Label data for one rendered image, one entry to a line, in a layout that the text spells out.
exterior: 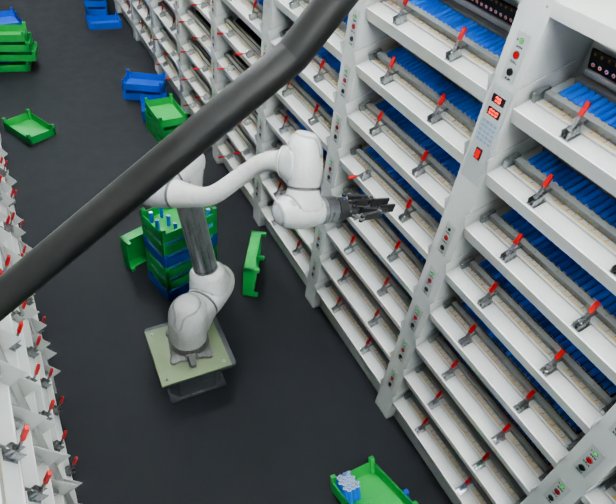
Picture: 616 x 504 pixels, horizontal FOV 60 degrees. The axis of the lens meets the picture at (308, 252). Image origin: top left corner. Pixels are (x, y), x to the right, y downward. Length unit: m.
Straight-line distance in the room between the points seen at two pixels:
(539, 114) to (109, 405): 1.99
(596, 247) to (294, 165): 0.82
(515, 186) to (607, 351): 0.47
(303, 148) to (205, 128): 1.19
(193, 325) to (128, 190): 1.81
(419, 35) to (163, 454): 1.82
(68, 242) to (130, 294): 2.50
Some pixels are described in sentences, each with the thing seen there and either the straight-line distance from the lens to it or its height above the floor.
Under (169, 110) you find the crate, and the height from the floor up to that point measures 0.16.
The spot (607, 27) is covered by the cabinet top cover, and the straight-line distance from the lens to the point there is 1.32.
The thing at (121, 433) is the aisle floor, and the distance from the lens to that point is 2.46.
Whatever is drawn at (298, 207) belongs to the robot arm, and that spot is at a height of 1.15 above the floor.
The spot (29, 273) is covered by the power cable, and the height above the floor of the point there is 1.84.
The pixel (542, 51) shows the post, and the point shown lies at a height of 1.68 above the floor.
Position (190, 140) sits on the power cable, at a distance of 0.39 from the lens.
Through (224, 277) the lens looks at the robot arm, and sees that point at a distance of 2.30.
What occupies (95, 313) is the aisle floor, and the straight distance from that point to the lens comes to 2.85.
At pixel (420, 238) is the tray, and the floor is 0.94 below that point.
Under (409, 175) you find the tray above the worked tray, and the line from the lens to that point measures 1.84.
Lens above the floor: 2.13
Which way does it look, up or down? 43 degrees down
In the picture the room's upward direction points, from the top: 8 degrees clockwise
